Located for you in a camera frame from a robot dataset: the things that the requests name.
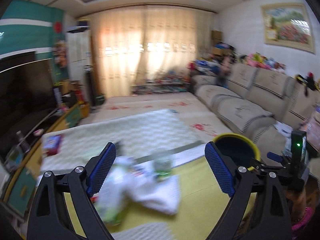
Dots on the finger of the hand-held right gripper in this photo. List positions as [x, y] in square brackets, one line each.
[275, 157]

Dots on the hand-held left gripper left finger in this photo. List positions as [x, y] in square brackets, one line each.
[102, 170]

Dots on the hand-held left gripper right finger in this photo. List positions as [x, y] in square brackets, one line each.
[220, 172]

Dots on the yellow rimmed dark trash bin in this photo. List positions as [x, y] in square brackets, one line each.
[237, 152]

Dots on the white blue packet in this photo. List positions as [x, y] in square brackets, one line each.
[143, 171]

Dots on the printed cardboard box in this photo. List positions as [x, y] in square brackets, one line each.
[52, 143]

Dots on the white towel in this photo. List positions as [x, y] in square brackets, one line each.
[155, 192]

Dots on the green can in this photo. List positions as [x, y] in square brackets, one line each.
[162, 165]

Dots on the person's right forearm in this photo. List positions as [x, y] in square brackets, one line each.
[303, 212]

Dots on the yellow and white tablecloth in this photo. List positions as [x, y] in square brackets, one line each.
[140, 130]

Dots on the beige sectional sofa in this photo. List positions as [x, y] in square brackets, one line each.
[237, 105]

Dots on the red fire extinguisher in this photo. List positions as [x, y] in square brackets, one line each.
[80, 96]

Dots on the yellow teal television cabinet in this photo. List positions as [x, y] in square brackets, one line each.
[25, 180]

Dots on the yellow black toy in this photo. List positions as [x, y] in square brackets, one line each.
[308, 81]

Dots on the black tower fan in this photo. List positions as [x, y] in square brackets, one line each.
[90, 87]

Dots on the floral floor mat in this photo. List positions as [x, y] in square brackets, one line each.
[155, 102]

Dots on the row of plush toys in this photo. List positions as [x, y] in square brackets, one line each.
[262, 61]

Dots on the low glass table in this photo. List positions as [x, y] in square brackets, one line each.
[162, 85]

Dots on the black flat television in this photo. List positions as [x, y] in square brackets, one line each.
[22, 100]

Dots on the pile of toys and bags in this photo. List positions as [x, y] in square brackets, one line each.
[212, 60]

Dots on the artificial flower decoration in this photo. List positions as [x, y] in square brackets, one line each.
[60, 53]

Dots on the beige sheer curtain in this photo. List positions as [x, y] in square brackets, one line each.
[150, 55]

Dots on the white standing air conditioner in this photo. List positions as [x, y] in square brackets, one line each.
[77, 47]

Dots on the stacked cardboard boxes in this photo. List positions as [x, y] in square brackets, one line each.
[216, 40]

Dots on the framed landscape painting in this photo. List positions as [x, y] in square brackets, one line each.
[287, 25]

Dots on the red round wall ornament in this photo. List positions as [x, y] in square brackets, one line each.
[58, 27]

